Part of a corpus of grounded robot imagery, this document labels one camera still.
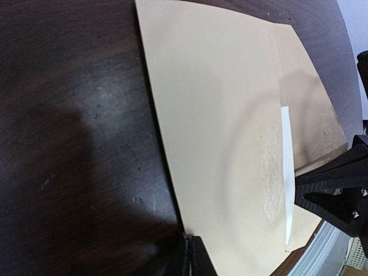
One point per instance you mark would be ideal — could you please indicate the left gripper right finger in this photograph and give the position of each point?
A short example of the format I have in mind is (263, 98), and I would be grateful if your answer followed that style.
(201, 264)

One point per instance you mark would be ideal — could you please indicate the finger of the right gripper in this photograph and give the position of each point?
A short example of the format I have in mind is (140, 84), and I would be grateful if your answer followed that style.
(348, 170)
(344, 208)

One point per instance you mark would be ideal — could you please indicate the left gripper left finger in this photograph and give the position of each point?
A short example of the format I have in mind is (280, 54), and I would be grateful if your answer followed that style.
(179, 263)

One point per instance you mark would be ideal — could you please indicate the letter sheet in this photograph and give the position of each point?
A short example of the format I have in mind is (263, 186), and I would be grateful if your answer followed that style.
(288, 171)

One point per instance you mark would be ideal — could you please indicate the brown paper envelope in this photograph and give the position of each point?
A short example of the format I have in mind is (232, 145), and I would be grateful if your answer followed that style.
(219, 79)

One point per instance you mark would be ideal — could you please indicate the perforated metal box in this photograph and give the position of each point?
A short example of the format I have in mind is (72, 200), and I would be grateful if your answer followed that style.
(355, 255)

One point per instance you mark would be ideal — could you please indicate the front aluminium rail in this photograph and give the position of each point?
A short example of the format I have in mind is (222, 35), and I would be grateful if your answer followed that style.
(324, 254)

